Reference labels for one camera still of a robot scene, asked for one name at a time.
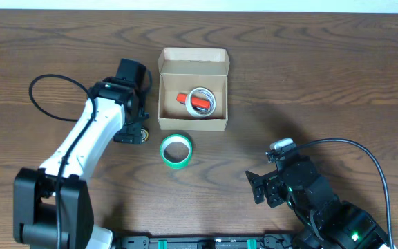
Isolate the open cardboard box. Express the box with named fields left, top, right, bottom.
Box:
left=158, top=48, right=230, bottom=131

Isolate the red black stapler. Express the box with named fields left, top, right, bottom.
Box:
left=176, top=93, right=211, bottom=112

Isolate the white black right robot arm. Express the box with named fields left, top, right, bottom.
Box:
left=245, top=160, right=390, bottom=249

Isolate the white tape roll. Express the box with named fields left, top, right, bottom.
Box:
left=185, top=87, right=216, bottom=118

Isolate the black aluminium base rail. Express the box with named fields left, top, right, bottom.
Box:
left=111, top=234, right=293, bottom=249

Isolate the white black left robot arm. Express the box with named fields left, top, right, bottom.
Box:
left=13, top=59, right=152, bottom=248

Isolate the green tape roll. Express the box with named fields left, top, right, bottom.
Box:
left=160, top=134, right=193, bottom=169

